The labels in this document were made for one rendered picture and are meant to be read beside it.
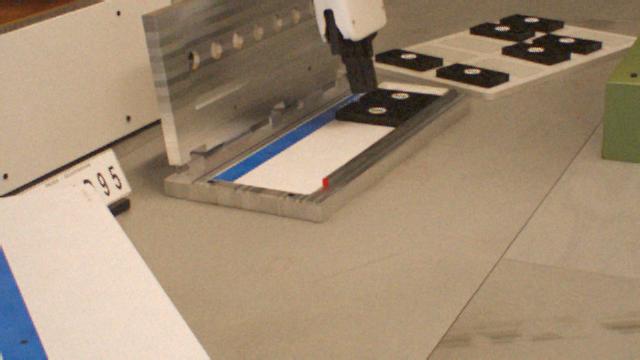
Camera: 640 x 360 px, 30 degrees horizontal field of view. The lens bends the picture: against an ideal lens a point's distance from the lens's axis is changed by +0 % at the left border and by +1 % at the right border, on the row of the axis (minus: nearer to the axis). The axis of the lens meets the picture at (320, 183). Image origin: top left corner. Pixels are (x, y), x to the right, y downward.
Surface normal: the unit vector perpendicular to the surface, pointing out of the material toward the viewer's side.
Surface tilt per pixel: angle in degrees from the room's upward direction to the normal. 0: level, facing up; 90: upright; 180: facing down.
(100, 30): 90
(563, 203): 0
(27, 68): 90
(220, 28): 83
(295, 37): 83
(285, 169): 0
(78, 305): 0
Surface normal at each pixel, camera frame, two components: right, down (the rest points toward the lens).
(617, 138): -0.41, 0.33
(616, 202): -0.04, -0.93
